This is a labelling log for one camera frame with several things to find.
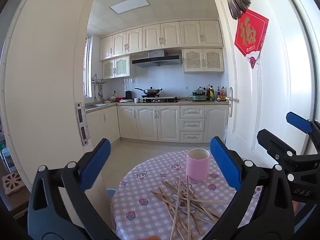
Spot feather fan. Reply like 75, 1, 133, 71
225, 0, 252, 20

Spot wide lattice door cabinet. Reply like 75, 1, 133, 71
182, 48, 224, 74

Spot bunch of wooden chopsticks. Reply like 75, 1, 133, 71
150, 175, 230, 240

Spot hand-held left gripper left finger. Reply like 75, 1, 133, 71
27, 138, 118, 240

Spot metal door latch plate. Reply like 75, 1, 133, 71
75, 102, 86, 126
79, 126, 90, 147

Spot cream upper kitchen cabinets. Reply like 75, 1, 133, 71
99, 20, 224, 62

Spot black gas stove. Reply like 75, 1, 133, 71
139, 96, 180, 103

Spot cream lower kitchen cabinets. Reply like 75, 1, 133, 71
85, 104, 229, 144

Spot rectangular ceiling light panel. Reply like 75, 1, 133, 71
109, 0, 151, 14

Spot red paper door poster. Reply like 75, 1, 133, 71
234, 8, 269, 69

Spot white plastic jar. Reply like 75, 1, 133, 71
1, 145, 16, 173

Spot steel kitchen sink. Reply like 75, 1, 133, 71
85, 101, 108, 110

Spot pink checked cartoon tablecloth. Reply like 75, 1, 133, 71
111, 150, 265, 240

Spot kitchen window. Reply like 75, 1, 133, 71
84, 37, 93, 98

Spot steel range hood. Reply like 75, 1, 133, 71
132, 50, 183, 68

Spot carved wooden trivet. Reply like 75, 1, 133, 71
2, 172, 25, 197

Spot blue stool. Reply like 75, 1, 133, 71
106, 188, 117, 230

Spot wall utensil rack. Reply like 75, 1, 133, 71
91, 74, 108, 84

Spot green countertop appliance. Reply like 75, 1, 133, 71
192, 89, 207, 102

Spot pink cup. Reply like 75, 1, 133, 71
185, 148, 210, 183

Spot cream kitchen cabinets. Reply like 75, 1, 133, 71
99, 20, 224, 62
85, 104, 229, 144

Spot hanging cooking utensils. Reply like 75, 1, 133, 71
94, 84, 105, 101

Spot black wok with lid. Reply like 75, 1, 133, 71
134, 87, 163, 97

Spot silver door handle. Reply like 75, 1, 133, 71
224, 87, 239, 117

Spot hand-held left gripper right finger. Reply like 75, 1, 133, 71
200, 136, 295, 240

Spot small lattice door cabinet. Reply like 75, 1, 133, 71
102, 55, 131, 79

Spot cream cabinet drawer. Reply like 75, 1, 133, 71
180, 105, 205, 118
180, 131, 204, 143
180, 118, 205, 131

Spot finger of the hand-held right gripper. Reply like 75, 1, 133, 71
286, 112, 320, 154
257, 129, 320, 174

